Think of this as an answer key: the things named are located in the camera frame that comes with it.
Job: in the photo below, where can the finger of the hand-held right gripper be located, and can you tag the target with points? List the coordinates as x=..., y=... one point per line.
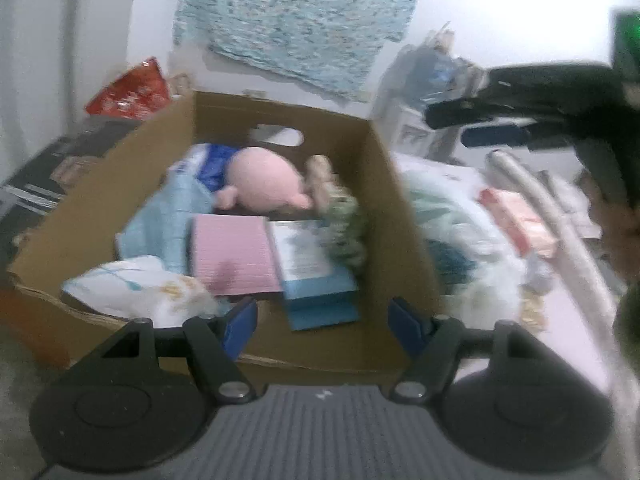
x=500, y=97
x=495, y=136

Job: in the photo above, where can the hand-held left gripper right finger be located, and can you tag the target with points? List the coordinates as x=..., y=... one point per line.
x=406, y=325

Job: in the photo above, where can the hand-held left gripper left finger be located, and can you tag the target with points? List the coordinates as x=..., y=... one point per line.
x=240, y=327

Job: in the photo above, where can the blue white box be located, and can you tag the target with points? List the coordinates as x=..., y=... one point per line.
x=310, y=270

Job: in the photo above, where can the white cotton swab packet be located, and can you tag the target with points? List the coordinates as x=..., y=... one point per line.
x=135, y=285

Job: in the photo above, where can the green white knitted toy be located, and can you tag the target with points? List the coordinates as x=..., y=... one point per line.
x=345, y=225

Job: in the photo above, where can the light blue towel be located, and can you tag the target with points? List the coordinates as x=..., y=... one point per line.
x=165, y=220

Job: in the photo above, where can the brown cardboard box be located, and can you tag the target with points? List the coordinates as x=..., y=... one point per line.
x=350, y=160

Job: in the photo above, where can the pink plush toy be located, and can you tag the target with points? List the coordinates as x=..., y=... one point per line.
x=265, y=175

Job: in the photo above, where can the red white wet wipes pack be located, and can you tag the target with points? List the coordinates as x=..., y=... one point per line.
x=520, y=220

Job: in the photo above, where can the large white plastic bag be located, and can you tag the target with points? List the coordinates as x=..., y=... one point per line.
x=465, y=260

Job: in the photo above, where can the white rolled blanket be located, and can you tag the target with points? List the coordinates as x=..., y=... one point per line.
x=575, y=260

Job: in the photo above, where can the blue white tissue packet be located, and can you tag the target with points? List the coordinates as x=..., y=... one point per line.
x=210, y=162

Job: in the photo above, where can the red snack bag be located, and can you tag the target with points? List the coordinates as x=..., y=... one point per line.
x=132, y=92

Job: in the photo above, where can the blue floral wall cloth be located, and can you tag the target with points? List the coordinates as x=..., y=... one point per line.
x=300, y=20

